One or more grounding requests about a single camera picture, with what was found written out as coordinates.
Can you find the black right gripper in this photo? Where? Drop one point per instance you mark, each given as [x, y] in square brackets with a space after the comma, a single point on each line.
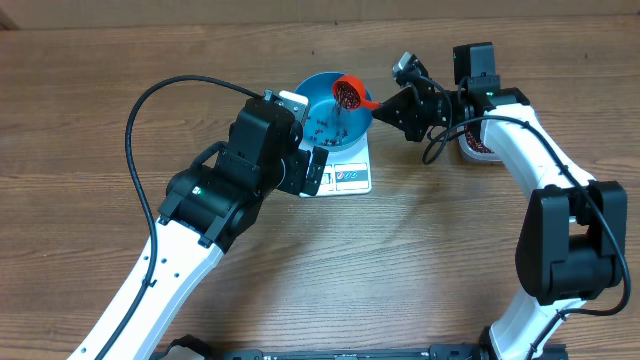
[410, 114]

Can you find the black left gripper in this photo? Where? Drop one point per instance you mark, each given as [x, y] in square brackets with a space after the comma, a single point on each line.
[295, 182]

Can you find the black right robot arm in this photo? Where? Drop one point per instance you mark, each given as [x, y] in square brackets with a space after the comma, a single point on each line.
[571, 245]

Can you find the white digital kitchen scale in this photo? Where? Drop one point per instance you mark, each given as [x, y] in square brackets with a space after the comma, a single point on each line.
[348, 166]

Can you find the teal blue bowl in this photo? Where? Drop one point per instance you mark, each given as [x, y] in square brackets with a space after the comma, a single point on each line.
[318, 90]

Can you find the red measuring scoop blue handle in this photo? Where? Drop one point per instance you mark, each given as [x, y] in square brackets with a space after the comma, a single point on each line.
[350, 93]

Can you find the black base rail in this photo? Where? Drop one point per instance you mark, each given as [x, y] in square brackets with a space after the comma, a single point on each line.
[190, 347]

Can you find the clear plastic container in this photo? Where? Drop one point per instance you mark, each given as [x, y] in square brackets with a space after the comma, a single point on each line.
[472, 156]

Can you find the red beans in bowl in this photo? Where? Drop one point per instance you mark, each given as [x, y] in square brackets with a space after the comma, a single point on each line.
[327, 127]

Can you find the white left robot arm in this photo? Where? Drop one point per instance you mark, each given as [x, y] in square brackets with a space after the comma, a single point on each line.
[207, 206]

